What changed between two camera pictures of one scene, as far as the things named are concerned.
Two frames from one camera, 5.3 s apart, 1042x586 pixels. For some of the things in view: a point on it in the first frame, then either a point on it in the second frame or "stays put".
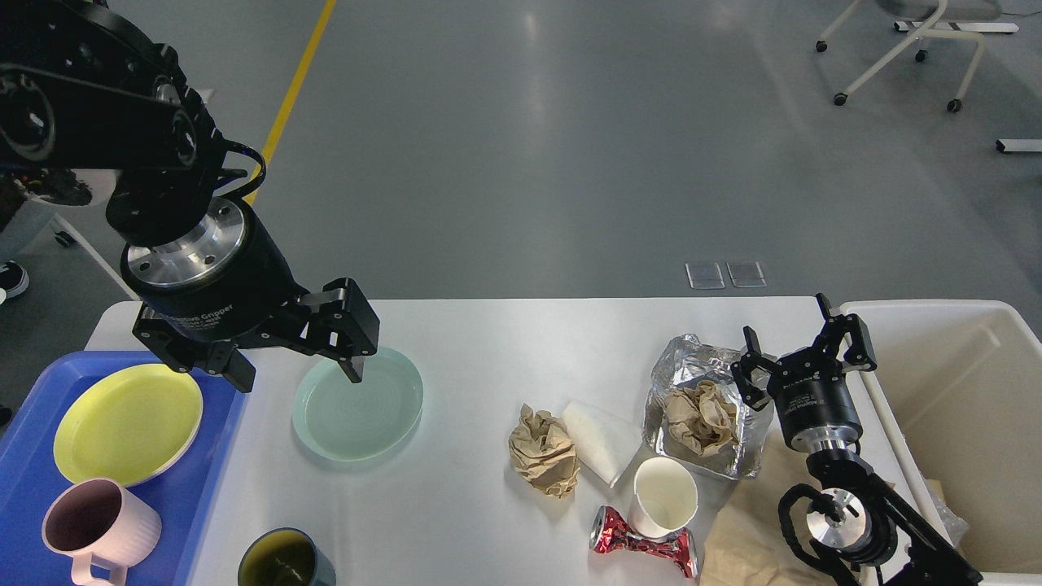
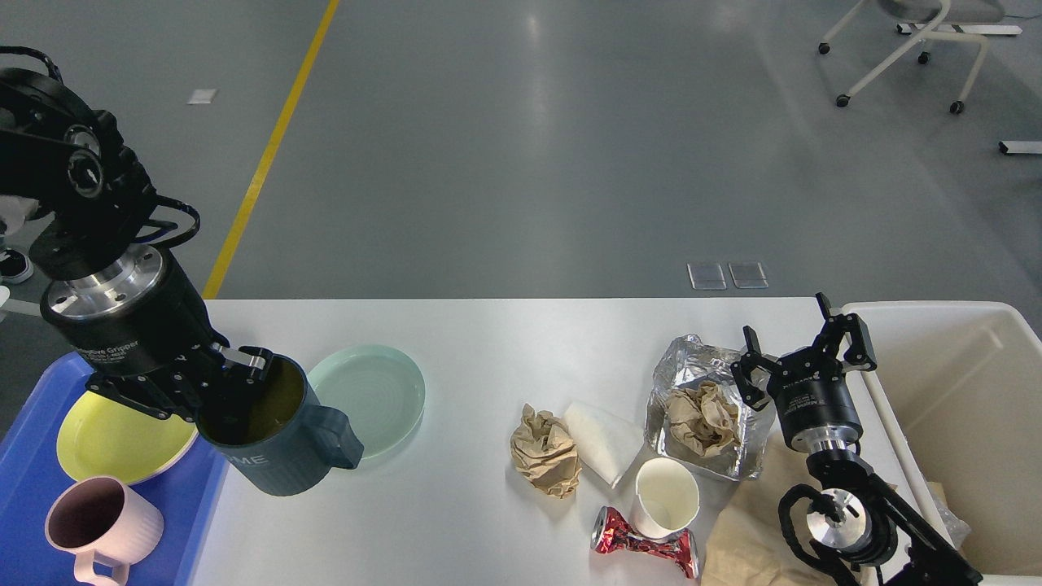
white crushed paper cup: (604, 442) stays put
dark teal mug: (286, 557) -> (276, 435)
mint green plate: (340, 419) stays put
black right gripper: (816, 408) stays put
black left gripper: (221, 288) -> (129, 315)
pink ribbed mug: (102, 519) stays put
